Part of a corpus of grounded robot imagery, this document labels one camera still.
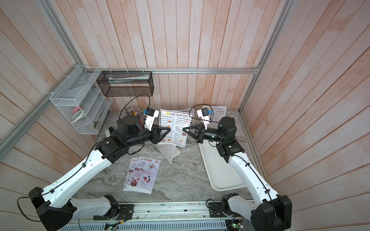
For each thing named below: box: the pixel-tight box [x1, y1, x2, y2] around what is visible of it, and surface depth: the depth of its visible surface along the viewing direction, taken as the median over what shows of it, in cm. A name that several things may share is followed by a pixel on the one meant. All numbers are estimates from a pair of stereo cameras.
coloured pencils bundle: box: [124, 106, 138, 116], surface depth 100 cm
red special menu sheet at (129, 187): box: [126, 157, 146, 193], surface depth 85 cm
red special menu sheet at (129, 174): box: [122, 157, 139, 192], surface depth 87 cm
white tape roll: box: [70, 110, 84, 123], surface depth 80 cm
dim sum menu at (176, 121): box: [158, 109, 193, 148], surface depth 65 cm
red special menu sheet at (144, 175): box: [129, 155, 161, 194], surface depth 88 cm
